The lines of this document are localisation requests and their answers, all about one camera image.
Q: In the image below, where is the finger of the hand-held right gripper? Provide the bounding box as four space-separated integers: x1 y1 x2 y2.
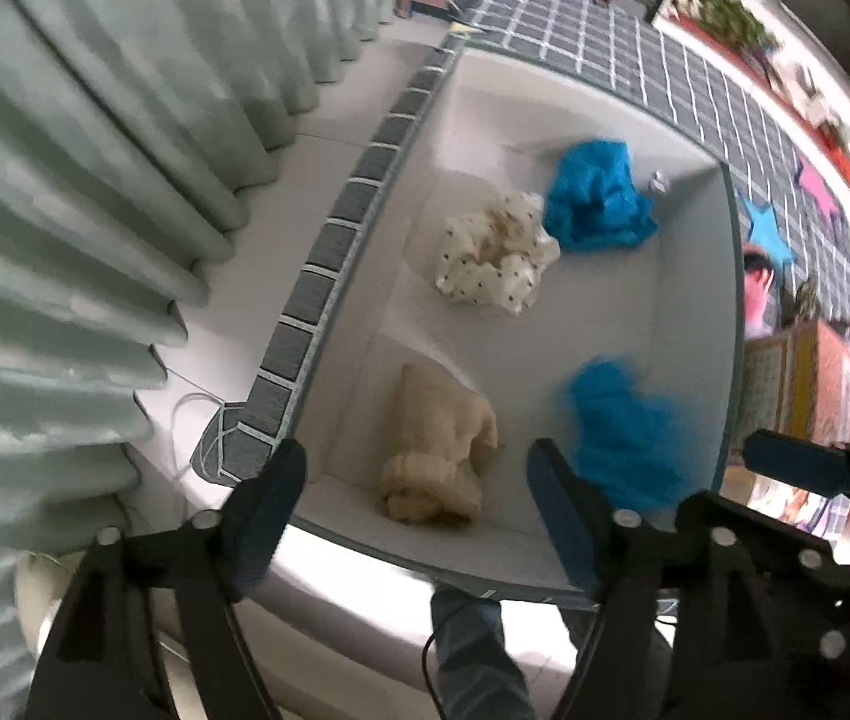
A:
741 429 850 502
764 521 850 720

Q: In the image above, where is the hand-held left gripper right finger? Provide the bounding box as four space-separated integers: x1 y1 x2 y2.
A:
528 437 808 720

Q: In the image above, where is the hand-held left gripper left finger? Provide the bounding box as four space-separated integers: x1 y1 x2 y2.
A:
23 437 311 720

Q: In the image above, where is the bright blue fuzzy cloth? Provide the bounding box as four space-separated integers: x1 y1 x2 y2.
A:
543 138 660 250
561 358 720 512

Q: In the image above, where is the white fabric storage box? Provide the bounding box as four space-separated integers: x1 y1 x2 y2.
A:
192 45 747 602

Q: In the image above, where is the pink soft toy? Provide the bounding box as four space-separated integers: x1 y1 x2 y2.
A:
741 246 776 340

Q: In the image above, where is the colourful patterned box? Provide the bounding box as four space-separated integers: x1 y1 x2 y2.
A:
738 317 850 460

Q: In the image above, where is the beige knitted cloth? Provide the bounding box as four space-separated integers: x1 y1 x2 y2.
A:
380 363 502 527

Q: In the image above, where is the person's jeans leg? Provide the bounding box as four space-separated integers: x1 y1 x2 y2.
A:
428 586 536 720

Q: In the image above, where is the blue star patch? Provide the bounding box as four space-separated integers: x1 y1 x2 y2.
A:
738 193 798 269

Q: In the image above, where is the pink star patch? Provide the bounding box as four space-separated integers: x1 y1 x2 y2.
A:
794 156 847 224

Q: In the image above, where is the white dotted cloth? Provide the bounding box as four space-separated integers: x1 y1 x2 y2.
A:
435 191 562 317

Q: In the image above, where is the row of windowsill ornaments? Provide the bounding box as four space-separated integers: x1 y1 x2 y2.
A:
765 37 850 301

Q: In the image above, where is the grey grid bedsheet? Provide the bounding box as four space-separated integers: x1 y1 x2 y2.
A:
462 0 850 338

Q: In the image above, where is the pale green curtain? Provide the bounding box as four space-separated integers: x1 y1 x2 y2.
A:
0 0 502 713

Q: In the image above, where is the green potted plant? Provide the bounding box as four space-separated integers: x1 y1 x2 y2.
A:
683 0 780 55

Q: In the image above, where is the white cable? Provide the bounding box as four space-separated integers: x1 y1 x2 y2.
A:
167 388 226 482

